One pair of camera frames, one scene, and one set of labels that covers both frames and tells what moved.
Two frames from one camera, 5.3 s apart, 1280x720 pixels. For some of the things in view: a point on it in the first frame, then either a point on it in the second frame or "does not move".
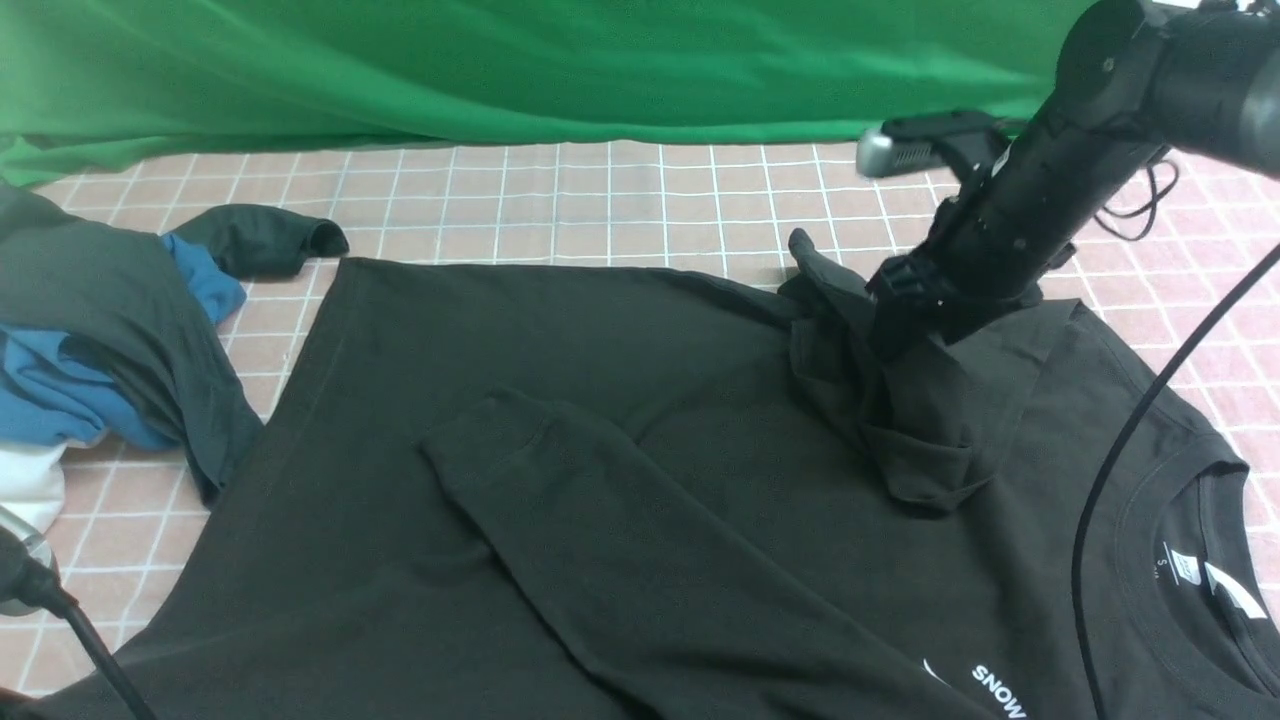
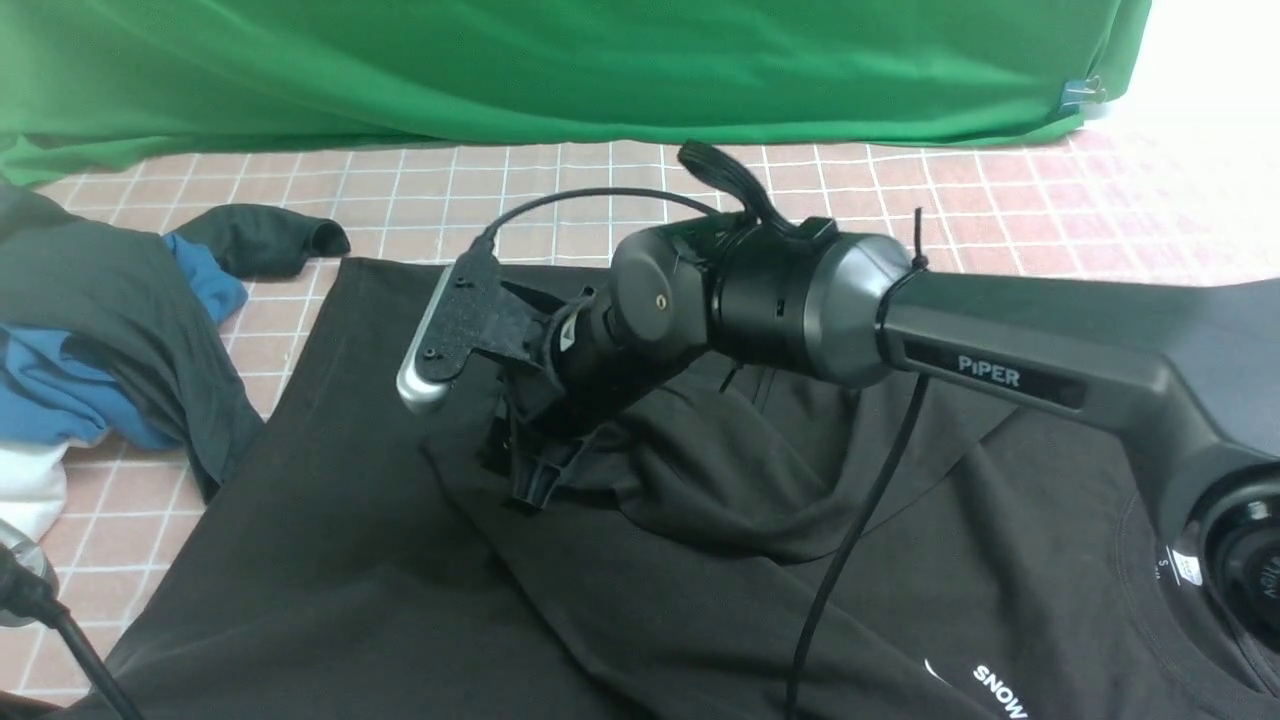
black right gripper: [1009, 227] → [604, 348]
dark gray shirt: [126, 295] does not move
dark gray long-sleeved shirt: [503, 492] does not move
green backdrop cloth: [85, 83] does not move
